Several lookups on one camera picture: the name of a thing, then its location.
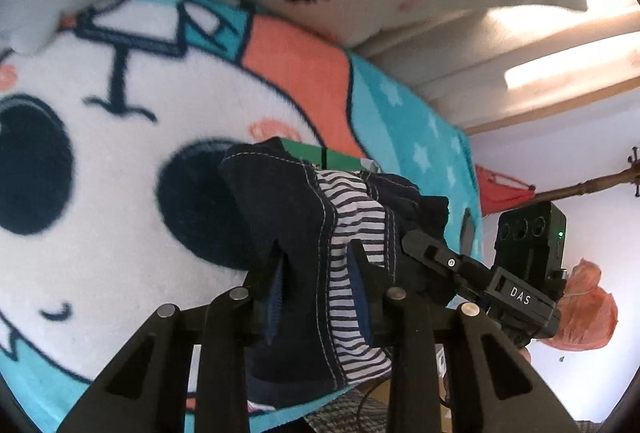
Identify orange plastic bag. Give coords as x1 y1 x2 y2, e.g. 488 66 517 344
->
537 257 619 355

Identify teal printed blanket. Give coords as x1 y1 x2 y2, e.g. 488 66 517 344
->
0 0 487 433

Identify black cable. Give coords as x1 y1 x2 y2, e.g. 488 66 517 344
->
350 380 397 433

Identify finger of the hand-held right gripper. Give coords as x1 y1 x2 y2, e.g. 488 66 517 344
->
401 229 497 300

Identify navy striped frog pants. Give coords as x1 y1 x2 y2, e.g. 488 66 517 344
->
217 136 451 406

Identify grey checked cloth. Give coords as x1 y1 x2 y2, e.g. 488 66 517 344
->
304 387 397 433

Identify red cloth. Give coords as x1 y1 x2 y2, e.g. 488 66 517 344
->
474 164 537 217

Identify wooden coat stand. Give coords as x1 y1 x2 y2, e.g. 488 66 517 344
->
531 146 640 205

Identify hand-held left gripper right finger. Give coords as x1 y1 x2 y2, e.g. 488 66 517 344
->
349 239 582 433

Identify beige upholstered headboard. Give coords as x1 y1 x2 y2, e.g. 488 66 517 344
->
350 3 640 135

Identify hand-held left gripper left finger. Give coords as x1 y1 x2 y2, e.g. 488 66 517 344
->
57 240 288 433

